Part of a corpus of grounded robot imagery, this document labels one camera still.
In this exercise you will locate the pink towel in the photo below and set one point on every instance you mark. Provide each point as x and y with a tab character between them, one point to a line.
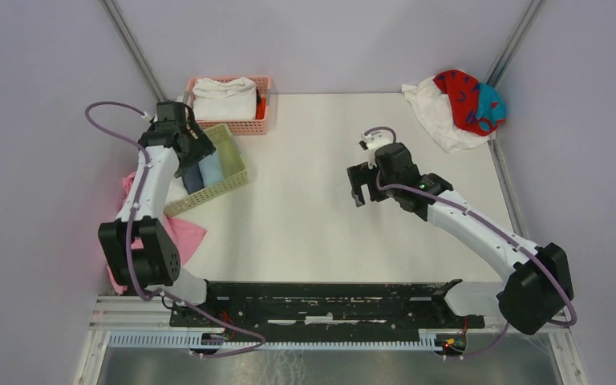
187	236

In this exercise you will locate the green plastic basket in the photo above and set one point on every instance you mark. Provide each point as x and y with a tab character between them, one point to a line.
233	168

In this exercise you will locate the light blue towel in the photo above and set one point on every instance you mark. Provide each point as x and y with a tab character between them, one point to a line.
211	170

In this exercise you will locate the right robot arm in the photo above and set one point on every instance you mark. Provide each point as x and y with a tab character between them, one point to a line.
536	286

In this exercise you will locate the white crumpled towel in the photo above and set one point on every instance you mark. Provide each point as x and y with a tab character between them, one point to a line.
432	109

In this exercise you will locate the red and teal patterned towel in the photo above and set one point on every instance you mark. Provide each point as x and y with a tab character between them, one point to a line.
476	107

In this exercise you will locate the white cable duct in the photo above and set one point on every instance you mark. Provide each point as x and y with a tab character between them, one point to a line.
193	340

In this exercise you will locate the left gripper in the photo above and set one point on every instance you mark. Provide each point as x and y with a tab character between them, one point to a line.
202	147

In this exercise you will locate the rolled dark blue towel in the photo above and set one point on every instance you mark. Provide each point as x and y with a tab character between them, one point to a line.
193	180

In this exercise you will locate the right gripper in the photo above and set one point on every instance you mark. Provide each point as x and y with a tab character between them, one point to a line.
360	175

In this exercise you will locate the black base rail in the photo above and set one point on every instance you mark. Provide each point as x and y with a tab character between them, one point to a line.
335	312

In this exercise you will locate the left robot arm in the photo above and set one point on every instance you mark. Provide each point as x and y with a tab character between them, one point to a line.
140	253

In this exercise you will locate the folded white towel in basket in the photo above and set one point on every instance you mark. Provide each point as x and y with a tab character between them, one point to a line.
217	100

